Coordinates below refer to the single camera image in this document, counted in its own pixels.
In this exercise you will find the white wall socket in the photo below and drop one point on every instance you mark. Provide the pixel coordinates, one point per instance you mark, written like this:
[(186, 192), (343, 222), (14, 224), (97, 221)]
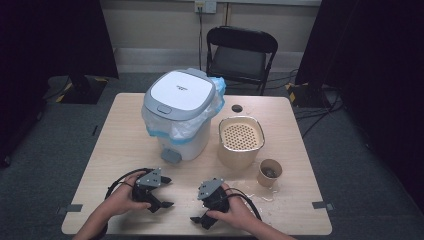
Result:
[(205, 6)]

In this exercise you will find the black folding chair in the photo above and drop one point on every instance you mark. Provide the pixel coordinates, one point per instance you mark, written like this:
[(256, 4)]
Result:
[(238, 60)]

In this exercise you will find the grey tape strip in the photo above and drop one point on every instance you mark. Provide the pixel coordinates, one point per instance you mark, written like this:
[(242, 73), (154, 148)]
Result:
[(322, 205), (70, 208)]

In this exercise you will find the person's right hand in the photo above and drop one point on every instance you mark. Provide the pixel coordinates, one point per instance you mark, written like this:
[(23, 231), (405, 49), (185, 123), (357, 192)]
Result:
[(238, 213)]

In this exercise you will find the person's left hand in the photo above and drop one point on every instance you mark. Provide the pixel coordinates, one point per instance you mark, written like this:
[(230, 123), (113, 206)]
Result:
[(123, 200)]

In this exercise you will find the clear blue-edged trash bag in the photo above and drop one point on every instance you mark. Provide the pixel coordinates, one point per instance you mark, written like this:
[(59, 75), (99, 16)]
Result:
[(181, 128)]

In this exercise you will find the beige strainer bucket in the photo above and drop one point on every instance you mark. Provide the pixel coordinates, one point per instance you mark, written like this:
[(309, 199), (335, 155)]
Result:
[(238, 155)]

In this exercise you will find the white trash can grey lid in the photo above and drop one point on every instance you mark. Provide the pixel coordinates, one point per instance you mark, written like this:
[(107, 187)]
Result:
[(181, 91)]

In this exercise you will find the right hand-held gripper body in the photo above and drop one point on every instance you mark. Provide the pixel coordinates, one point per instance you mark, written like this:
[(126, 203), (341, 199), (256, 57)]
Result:
[(210, 189)]

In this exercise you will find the black stand base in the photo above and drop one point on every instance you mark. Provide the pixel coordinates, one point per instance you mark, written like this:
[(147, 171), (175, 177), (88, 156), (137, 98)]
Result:
[(308, 95), (83, 90)]

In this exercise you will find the black curtain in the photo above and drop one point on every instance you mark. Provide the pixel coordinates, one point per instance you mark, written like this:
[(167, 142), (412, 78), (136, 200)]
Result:
[(50, 50), (376, 66)]

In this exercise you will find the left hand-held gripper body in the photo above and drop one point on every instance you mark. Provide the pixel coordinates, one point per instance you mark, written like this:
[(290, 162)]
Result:
[(149, 178)]

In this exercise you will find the dark wet tea leaves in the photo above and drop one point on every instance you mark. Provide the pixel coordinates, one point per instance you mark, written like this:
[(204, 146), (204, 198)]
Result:
[(269, 172)]

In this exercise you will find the spilled water puddle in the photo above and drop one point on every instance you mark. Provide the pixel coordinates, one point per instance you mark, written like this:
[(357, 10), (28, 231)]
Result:
[(263, 195)]

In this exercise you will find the brown paper cup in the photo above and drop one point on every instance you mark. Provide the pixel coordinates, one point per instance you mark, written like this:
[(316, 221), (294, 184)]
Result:
[(265, 180)]

